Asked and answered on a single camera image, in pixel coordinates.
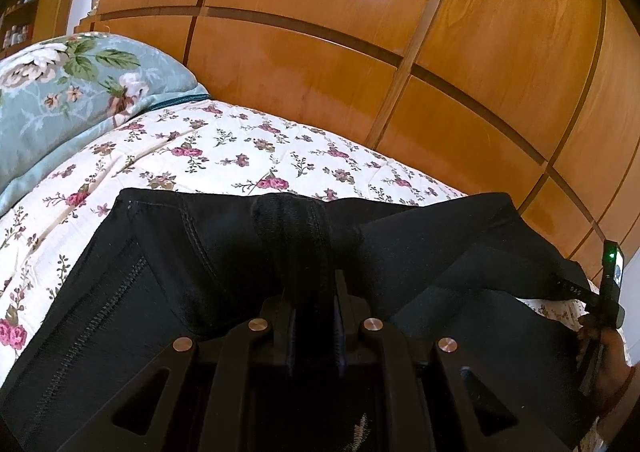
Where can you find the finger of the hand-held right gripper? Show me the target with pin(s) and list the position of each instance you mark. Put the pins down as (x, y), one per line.
(575, 289)

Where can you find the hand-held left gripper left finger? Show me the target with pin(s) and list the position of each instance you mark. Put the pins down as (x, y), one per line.
(295, 337)

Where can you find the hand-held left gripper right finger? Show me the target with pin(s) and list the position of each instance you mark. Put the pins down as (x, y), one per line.
(342, 334)

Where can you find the black pants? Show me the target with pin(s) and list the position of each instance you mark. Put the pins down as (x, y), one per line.
(200, 257)

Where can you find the person's right hand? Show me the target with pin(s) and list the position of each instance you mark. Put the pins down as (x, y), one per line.
(610, 372)

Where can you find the floral white bedspread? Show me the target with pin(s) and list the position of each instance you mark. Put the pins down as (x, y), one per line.
(225, 146)

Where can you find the wooden wardrobe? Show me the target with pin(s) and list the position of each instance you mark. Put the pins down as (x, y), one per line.
(325, 56)

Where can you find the blue floral pillow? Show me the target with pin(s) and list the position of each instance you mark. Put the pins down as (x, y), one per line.
(60, 96)

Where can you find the small glass jar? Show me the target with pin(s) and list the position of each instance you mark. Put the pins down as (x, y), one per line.
(94, 4)

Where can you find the row of small jars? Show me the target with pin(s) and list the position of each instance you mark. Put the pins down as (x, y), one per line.
(20, 31)

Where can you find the wooden shelf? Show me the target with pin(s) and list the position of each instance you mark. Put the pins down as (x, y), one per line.
(22, 1)

